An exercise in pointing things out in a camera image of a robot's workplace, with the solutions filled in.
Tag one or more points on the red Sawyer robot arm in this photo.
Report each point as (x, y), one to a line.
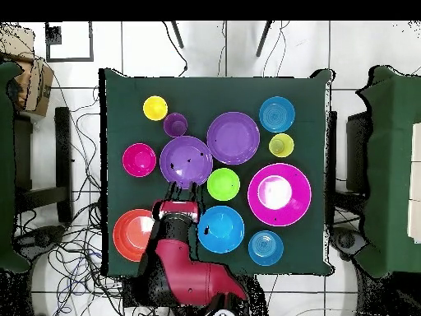
(190, 273)

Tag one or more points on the small green bowl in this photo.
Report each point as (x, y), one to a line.
(223, 184)

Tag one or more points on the purple bowl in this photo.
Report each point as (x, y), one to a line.
(233, 138)
(190, 151)

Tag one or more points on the small pink-red bowl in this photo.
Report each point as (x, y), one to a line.
(139, 160)

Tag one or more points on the orange bowl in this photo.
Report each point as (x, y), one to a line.
(131, 235)

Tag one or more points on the purple cup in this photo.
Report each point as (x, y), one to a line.
(175, 125)

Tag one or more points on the translucent blue small bowl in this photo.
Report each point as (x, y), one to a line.
(277, 114)
(265, 248)

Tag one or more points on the translucent yellow cup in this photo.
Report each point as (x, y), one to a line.
(281, 145)

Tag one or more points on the dark green table cloth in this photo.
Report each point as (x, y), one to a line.
(204, 92)

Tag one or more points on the large pink bowl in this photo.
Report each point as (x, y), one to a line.
(296, 210)

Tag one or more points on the black tripod leg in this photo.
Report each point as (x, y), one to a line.
(263, 39)
(177, 34)

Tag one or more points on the green cloth covered table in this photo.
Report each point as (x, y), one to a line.
(6, 164)
(391, 171)

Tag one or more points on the cardboard box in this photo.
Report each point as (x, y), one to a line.
(36, 85)

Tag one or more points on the black metal frame stand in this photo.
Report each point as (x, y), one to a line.
(63, 158)

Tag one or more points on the black square floor frame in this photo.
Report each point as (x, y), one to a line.
(69, 59)

